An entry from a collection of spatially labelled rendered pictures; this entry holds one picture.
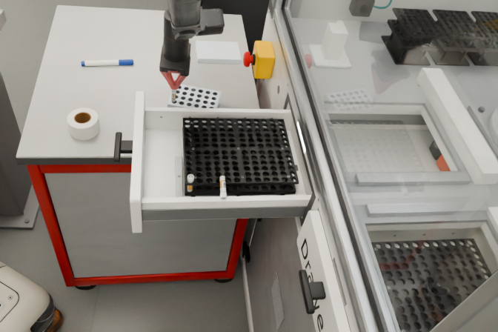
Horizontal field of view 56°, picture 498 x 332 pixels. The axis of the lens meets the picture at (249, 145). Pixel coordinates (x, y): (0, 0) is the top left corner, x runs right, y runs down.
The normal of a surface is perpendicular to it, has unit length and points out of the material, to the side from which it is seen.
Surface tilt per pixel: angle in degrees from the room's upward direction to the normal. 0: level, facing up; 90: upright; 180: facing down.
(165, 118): 90
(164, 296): 0
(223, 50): 0
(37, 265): 0
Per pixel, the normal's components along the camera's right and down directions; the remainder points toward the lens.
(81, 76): 0.14, -0.67
